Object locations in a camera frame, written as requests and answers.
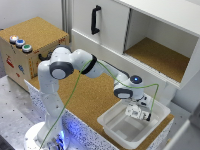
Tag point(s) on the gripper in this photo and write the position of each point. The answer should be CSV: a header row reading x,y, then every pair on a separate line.
x,y
137,110

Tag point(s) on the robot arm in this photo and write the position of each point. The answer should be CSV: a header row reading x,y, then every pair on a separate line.
x,y
50,86

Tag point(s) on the white cabinet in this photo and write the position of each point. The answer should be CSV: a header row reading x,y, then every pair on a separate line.
x,y
160,11

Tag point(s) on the white plastic box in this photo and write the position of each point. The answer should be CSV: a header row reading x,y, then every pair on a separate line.
x,y
123,131

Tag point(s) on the white sliding door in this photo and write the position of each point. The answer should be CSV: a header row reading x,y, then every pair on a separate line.
x,y
111,23

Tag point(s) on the green button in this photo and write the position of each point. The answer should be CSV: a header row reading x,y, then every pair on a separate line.
x,y
27,48

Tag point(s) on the blue button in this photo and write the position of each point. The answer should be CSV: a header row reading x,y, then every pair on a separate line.
x,y
20,42

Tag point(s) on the red button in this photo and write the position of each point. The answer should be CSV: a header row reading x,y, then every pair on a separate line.
x,y
13,39

